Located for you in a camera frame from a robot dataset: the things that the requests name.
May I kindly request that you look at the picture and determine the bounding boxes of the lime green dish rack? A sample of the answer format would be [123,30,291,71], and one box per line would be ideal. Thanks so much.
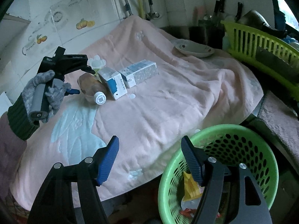
[221,20,298,100]

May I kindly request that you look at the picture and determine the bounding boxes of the red snack bag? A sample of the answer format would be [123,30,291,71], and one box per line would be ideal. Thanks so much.
[179,208,222,220]

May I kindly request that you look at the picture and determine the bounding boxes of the brown bottle with white cap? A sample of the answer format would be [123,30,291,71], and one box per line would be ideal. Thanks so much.
[77,73,107,105]

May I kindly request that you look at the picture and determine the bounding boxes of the green yellow small packet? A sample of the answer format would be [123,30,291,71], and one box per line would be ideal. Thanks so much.
[92,68,100,74]

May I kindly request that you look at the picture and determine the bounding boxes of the long white blue box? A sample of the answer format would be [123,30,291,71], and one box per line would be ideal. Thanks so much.
[119,60,158,88]

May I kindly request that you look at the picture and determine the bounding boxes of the dark green sleeve forearm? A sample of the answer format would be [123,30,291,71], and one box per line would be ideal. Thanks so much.
[7,94,40,141]

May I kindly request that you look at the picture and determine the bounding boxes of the yellow snack wrapper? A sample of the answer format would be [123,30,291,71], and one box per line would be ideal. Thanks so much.
[182,171,204,201]

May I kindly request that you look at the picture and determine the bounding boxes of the grey gloved left hand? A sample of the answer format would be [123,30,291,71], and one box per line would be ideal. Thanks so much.
[21,70,71,124]

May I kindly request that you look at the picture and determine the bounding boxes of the white plate on blanket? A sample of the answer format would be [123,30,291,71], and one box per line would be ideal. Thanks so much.
[173,39,215,58]

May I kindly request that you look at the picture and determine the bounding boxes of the green mesh trash basket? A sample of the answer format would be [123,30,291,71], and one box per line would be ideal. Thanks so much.
[158,124,279,223]

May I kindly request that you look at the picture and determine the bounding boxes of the grey pink towel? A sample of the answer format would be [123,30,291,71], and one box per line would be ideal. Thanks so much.
[258,91,298,165]

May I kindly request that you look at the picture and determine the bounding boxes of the pink floral blanket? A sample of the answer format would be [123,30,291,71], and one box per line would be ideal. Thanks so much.
[10,16,263,210]

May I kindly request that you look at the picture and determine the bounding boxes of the white and blue carton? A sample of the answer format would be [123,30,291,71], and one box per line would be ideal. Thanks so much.
[98,67,127,100]

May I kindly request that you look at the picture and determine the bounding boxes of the dark cooking pot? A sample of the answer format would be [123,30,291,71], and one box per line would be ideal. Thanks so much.
[237,10,287,39]

